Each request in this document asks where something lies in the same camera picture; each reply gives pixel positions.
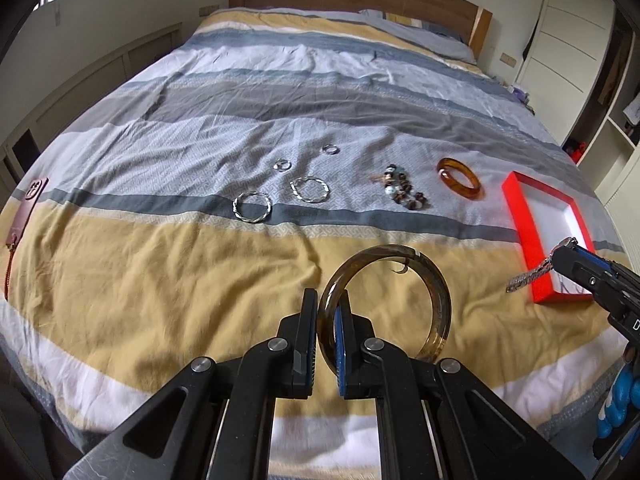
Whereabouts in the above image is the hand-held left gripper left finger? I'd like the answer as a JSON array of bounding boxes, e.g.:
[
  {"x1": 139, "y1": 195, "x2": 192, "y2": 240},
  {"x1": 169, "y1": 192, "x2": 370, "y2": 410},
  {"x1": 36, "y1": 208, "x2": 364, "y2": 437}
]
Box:
[{"x1": 62, "y1": 287, "x2": 319, "y2": 480}]

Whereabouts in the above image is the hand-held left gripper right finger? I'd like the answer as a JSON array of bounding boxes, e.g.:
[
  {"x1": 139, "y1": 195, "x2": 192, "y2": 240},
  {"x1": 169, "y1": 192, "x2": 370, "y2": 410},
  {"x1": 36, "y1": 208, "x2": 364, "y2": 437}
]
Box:
[{"x1": 333, "y1": 302, "x2": 587, "y2": 480}]

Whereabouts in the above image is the silver metal wristwatch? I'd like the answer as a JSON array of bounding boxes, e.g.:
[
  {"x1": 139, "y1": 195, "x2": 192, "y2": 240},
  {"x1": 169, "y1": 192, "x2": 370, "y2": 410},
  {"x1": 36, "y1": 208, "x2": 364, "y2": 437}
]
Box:
[{"x1": 505, "y1": 236, "x2": 579, "y2": 294}]

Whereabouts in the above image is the white open shelf unit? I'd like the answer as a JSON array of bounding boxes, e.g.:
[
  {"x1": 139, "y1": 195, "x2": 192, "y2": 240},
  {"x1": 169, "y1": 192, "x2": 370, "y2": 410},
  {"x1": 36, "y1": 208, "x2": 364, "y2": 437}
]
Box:
[{"x1": 562, "y1": 10, "x2": 640, "y2": 207}]

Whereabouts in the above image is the grey pillow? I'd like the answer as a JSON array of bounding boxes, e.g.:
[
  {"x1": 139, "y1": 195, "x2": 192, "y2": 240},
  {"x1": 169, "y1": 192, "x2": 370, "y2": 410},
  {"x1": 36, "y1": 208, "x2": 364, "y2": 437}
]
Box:
[{"x1": 357, "y1": 7, "x2": 479, "y2": 65}]

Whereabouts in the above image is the brown beaded bracelet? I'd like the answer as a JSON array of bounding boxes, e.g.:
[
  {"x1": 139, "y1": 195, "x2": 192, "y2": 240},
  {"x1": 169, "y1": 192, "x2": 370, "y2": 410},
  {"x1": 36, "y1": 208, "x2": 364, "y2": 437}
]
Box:
[{"x1": 370, "y1": 162, "x2": 426, "y2": 211}]

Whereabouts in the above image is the window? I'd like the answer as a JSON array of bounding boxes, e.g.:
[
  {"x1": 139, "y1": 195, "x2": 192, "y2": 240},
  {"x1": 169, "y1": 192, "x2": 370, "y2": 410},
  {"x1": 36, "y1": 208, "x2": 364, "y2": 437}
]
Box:
[{"x1": 34, "y1": 0, "x2": 64, "y2": 27}]

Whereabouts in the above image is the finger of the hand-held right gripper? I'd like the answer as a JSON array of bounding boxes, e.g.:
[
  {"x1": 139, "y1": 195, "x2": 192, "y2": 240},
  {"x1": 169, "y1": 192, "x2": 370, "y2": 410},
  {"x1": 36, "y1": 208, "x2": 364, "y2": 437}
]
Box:
[
  {"x1": 570, "y1": 245, "x2": 640, "y2": 287},
  {"x1": 549, "y1": 248, "x2": 620, "y2": 295}
]

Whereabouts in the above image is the striped duvet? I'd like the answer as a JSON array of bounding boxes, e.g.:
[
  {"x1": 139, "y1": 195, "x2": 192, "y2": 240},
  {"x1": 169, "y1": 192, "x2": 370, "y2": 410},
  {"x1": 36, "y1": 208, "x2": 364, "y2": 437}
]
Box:
[{"x1": 0, "y1": 7, "x2": 627, "y2": 443}]

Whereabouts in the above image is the silver twisted bangle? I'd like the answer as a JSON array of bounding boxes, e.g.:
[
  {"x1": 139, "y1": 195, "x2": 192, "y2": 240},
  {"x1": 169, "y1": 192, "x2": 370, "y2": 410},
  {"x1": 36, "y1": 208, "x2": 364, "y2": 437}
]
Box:
[
  {"x1": 232, "y1": 191, "x2": 274, "y2": 225},
  {"x1": 289, "y1": 176, "x2": 332, "y2": 205}
]

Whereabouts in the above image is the white wardrobe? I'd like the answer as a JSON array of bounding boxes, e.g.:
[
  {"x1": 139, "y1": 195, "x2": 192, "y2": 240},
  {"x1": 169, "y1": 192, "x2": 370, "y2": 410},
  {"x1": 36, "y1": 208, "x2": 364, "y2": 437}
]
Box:
[{"x1": 515, "y1": 0, "x2": 617, "y2": 107}]

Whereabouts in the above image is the red leather tag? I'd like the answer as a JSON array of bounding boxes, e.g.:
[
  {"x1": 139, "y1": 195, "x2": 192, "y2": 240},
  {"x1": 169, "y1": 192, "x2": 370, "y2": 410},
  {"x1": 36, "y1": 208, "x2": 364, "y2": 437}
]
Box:
[{"x1": 4, "y1": 176, "x2": 51, "y2": 299}]

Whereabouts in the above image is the person's right hand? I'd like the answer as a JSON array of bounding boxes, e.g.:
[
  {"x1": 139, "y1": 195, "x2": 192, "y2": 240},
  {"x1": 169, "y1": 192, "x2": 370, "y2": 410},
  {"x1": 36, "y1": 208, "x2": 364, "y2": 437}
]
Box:
[{"x1": 594, "y1": 342, "x2": 640, "y2": 461}]

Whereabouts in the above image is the dark brown translucent bangle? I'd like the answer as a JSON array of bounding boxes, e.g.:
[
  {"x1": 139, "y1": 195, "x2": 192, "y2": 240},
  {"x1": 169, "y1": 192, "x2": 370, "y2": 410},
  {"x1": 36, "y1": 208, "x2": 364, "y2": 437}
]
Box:
[{"x1": 317, "y1": 243, "x2": 453, "y2": 373}]

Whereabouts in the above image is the red jewelry box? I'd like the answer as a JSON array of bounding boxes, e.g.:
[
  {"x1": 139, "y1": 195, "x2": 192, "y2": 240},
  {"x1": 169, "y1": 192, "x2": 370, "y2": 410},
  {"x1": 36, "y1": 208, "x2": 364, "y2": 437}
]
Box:
[{"x1": 501, "y1": 171, "x2": 597, "y2": 304}]

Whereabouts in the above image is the amber bangle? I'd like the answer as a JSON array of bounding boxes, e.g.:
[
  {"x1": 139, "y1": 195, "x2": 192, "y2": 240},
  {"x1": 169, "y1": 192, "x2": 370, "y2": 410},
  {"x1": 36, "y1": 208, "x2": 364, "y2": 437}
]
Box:
[{"x1": 436, "y1": 157, "x2": 484, "y2": 201}]

